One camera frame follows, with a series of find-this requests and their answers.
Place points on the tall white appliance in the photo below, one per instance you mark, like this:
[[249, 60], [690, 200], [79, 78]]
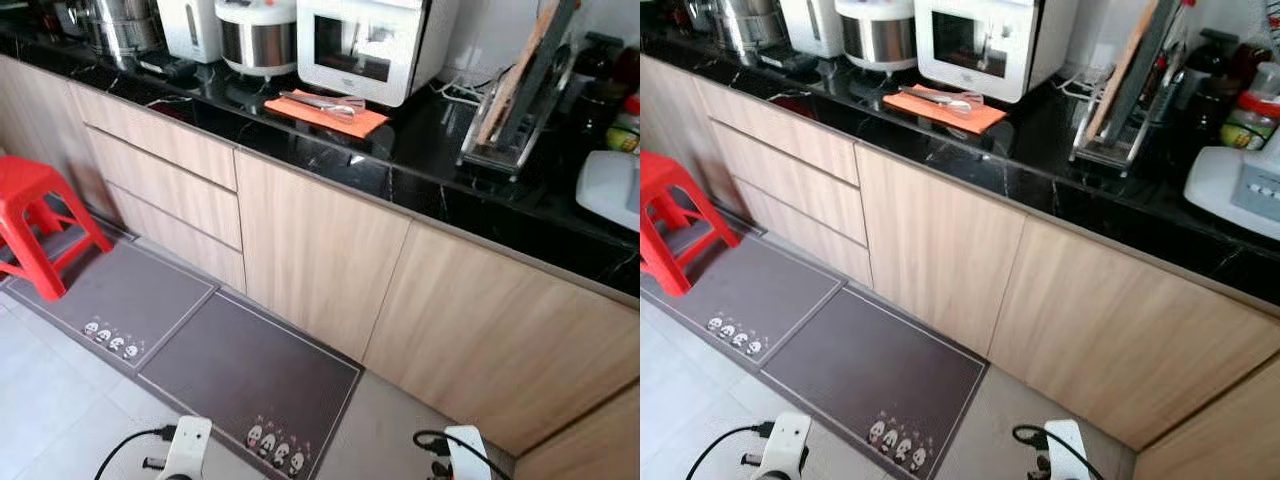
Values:
[[810, 25], [190, 30]]

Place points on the white and steel rice cooker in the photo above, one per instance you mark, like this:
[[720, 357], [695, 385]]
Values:
[[255, 45], [875, 40]]

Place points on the light wood cabinet door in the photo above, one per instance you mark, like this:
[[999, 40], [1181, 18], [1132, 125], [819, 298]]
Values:
[[500, 340], [1220, 450], [40, 110], [1130, 330], [670, 100], [590, 445], [320, 250], [940, 245]]

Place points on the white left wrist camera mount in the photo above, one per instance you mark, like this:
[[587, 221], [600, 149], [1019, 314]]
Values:
[[190, 450], [792, 445]]

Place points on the light wood drawer front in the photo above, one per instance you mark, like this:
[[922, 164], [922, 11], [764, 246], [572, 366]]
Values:
[[780, 130], [160, 135], [180, 240], [800, 235], [170, 190], [790, 185]]

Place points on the steel cutting board rack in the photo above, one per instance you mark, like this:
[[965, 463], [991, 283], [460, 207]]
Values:
[[495, 158], [1105, 152]]

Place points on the red plastic stool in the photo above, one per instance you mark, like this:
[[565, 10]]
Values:
[[30, 180], [665, 180]]

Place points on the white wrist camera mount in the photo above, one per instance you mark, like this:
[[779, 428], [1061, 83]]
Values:
[[468, 455], [792, 445], [190, 450], [1068, 455]]

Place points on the white appliance with grey panel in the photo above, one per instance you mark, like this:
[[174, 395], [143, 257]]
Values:
[[1215, 185], [610, 190]]

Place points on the dark sauce bottle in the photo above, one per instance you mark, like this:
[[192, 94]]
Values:
[[600, 90], [1212, 75]]

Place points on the steel tongs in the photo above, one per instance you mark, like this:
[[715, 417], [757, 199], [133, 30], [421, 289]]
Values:
[[940, 97], [320, 102]]

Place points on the grey panda floor mat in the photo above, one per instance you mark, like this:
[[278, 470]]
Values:
[[880, 370], [770, 290], [250, 370], [130, 290]]

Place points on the jar with red lid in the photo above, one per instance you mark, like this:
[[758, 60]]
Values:
[[1250, 115], [625, 130]]

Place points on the wooden cutting board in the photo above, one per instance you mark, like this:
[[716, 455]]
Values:
[[1122, 70], [515, 75]]

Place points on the orange cloth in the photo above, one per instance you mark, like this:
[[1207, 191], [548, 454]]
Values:
[[350, 122], [970, 118]]

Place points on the small black device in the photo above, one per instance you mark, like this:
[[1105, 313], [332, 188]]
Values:
[[170, 68]]

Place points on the steel pot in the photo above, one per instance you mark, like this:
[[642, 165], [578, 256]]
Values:
[[125, 30], [745, 25]]

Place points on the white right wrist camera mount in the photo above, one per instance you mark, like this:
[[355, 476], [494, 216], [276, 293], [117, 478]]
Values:
[[1068, 455], [468, 455]]

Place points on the white countertop oven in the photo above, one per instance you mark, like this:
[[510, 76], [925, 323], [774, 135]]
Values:
[[1030, 45], [410, 50]]

